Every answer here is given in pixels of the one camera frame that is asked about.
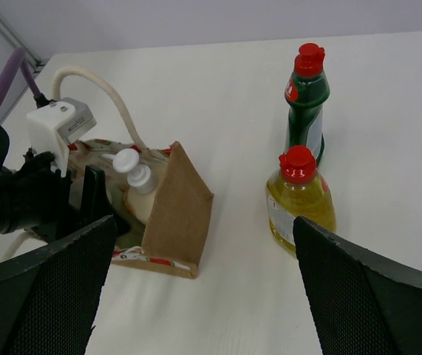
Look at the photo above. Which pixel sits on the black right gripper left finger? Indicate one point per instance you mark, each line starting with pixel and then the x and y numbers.
pixel 49 296

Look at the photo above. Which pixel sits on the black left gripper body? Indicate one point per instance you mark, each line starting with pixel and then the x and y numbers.
pixel 35 197

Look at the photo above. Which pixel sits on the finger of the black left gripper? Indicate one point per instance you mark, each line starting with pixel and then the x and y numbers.
pixel 89 201

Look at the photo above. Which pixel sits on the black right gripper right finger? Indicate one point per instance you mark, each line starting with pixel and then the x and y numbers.
pixel 361 302

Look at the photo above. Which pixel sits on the cream lotion pump bottle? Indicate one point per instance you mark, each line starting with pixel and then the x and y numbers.
pixel 142 182

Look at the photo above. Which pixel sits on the burlap canvas bag watermelon print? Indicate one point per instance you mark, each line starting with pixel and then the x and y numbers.
pixel 173 240

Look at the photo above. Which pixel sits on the yellow dish soap bottle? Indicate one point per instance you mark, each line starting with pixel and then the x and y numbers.
pixel 296 189

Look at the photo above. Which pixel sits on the green bottle red cap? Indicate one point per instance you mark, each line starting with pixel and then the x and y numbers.
pixel 306 92

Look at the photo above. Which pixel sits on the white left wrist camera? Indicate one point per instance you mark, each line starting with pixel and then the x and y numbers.
pixel 54 127

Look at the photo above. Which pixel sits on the left aluminium corner post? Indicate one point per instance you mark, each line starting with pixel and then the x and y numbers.
pixel 13 37

